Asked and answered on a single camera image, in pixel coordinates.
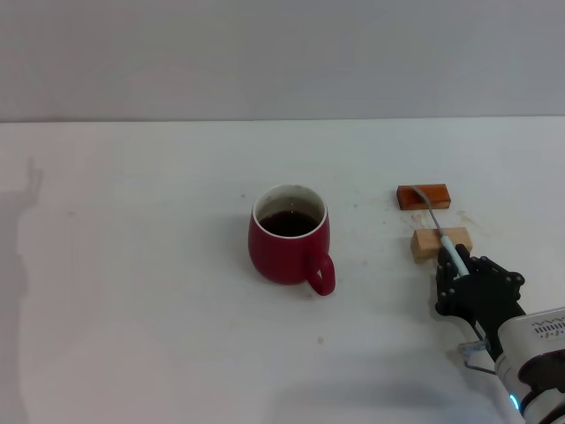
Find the red ceramic cup with coffee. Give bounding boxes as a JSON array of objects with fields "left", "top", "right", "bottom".
[{"left": 246, "top": 184, "right": 336, "bottom": 297}]

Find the light wooden spoon rest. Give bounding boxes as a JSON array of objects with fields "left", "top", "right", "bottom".
[{"left": 410, "top": 226, "right": 472, "bottom": 265}]

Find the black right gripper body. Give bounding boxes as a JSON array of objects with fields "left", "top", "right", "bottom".
[{"left": 434, "top": 276, "right": 527, "bottom": 354}]

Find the spoon with light blue handle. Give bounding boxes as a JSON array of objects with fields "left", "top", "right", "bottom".
[{"left": 410, "top": 185, "right": 471, "bottom": 277}]

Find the dark red-brown wooden block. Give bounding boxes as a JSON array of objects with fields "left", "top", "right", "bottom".
[{"left": 395, "top": 184, "right": 452, "bottom": 213}]

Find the grey gripper cable with connector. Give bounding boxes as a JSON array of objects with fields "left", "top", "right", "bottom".
[{"left": 457, "top": 338, "right": 499, "bottom": 375}]

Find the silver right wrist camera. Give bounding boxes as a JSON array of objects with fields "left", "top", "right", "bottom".
[{"left": 497, "top": 307, "right": 565, "bottom": 357}]

